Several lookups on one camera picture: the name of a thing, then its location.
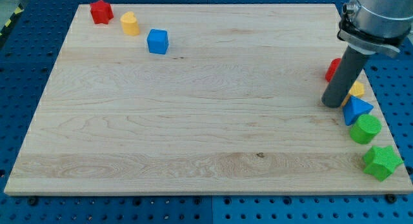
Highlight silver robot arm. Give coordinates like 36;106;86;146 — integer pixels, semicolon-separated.
337;0;412;57

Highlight blue cube block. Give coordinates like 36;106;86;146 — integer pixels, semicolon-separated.
146;29;169;54

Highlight wooden board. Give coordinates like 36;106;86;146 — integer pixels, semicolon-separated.
5;4;412;196

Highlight yellow heart block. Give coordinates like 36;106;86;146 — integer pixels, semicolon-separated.
120;11;140;36

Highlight red cylinder block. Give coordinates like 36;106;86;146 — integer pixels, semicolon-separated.
325;58;341;82

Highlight red star block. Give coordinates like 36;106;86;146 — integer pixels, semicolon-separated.
90;0;114;25

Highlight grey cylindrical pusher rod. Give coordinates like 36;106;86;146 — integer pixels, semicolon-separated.
321;46;374;108

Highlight blue triangle block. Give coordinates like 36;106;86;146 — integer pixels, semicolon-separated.
343;96;374;126

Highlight yellow hexagon block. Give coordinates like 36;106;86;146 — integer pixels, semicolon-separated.
341;81;365;107

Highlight green cylinder block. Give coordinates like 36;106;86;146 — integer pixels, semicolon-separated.
349;114;382;145

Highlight green star block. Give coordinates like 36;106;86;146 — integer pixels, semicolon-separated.
363;145;403;181

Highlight black screw left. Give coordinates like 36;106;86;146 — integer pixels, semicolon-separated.
27;196;39;206

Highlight black screw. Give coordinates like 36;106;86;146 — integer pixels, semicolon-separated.
385;194;398;204
27;196;39;206

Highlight black screw right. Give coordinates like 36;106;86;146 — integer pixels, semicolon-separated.
385;194;398;204

